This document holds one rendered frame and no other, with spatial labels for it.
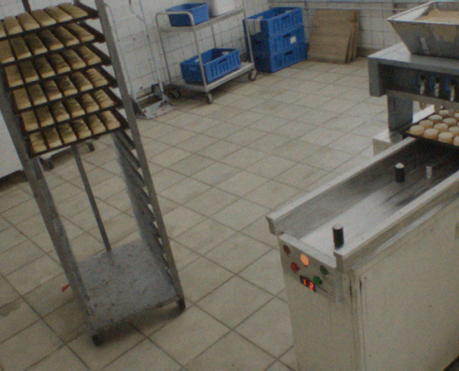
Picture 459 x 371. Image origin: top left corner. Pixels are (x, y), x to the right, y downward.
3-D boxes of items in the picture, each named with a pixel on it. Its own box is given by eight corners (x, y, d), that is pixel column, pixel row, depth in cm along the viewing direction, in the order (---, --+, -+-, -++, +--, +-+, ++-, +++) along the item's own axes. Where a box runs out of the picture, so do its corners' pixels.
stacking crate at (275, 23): (278, 23, 642) (276, 6, 632) (304, 24, 614) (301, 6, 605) (244, 37, 609) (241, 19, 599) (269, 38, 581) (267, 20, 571)
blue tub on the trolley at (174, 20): (187, 18, 557) (184, 3, 549) (213, 18, 530) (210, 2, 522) (166, 26, 540) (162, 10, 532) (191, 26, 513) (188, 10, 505)
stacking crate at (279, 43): (281, 40, 651) (279, 23, 641) (306, 41, 622) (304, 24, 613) (246, 54, 619) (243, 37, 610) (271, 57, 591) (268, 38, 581)
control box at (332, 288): (290, 267, 173) (285, 232, 167) (345, 300, 155) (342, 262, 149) (282, 272, 172) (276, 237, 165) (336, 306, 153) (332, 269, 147)
